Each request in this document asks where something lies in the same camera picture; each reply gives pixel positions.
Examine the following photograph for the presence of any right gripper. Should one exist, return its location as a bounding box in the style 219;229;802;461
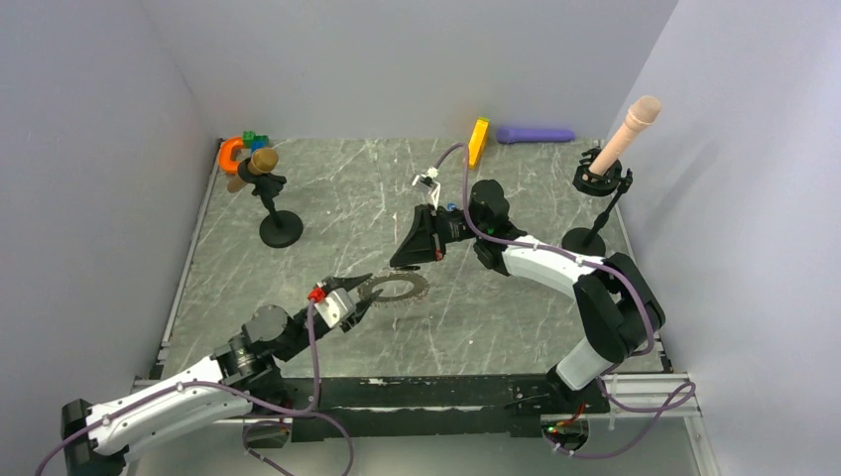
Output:
390;203;487;268

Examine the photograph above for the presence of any silver chain ring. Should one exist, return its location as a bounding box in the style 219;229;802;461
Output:
357;271;431;304

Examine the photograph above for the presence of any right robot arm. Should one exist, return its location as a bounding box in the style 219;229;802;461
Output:
389;179;665;413

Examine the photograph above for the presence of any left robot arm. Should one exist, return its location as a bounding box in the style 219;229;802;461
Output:
54;274;378;475

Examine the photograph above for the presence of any left black microphone stand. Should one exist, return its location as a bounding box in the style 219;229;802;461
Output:
251;172;303;249

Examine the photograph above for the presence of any black microphone stand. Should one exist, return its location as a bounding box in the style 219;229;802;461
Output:
561;147;635;259
251;172;303;249

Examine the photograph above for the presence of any yellow block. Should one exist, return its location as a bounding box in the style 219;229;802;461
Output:
467;117;490;170

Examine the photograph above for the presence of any purple cylinder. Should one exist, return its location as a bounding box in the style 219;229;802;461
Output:
495;126;576;144

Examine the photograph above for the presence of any brown microphone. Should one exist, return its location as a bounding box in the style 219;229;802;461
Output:
226;147;279;193

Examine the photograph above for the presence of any right black microphone stand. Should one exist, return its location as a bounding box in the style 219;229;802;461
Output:
561;147;635;259

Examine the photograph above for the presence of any blue toy brick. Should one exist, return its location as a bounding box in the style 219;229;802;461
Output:
251;141;268;154

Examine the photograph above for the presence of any orange horseshoe toy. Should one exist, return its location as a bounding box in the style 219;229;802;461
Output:
217;137;245;175

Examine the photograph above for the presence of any green toy brick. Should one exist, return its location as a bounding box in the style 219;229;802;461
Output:
241;130;269;149

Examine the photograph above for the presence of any beige microphone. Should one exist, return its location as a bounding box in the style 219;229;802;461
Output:
585;95;662;177

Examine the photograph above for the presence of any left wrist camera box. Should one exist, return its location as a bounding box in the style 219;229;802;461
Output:
307;288;355;329

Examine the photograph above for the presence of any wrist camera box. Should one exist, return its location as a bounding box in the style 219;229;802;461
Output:
412;167;440;209
307;288;355;329

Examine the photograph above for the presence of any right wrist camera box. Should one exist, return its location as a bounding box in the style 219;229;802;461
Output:
412;167;440;209

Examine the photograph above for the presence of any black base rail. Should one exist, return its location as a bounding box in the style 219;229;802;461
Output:
232;371;610;437

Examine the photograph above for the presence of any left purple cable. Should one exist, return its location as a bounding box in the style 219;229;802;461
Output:
34;298;356;476

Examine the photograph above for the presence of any purple cable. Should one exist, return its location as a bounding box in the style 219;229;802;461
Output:
433;142;698;461
34;298;356;476

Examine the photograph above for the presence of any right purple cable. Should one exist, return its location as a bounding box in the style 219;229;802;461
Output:
433;142;698;461

